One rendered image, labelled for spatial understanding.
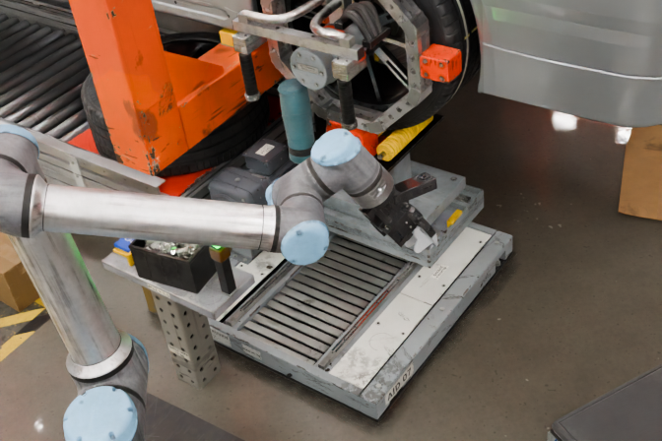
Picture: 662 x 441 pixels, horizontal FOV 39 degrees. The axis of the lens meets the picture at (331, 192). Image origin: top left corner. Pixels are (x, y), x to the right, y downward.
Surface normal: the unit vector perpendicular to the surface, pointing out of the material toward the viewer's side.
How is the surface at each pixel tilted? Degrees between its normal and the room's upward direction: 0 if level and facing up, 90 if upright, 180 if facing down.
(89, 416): 3
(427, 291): 0
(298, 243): 89
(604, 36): 90
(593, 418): 0
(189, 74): 90
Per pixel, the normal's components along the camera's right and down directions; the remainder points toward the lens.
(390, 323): -0.11, -0.79
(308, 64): -0.58, 0.54
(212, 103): 0.81, 0.28
